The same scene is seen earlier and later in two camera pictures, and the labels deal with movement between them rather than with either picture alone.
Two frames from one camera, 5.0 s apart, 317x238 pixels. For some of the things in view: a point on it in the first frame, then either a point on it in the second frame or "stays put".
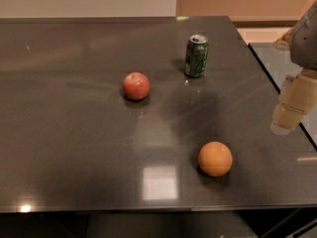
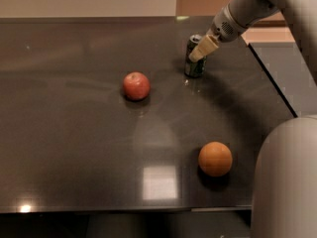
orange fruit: (215, 158) stays put
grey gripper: (305, 45) to (223, 29)
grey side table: (279, 65) stays put
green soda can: (196, 56) stays put
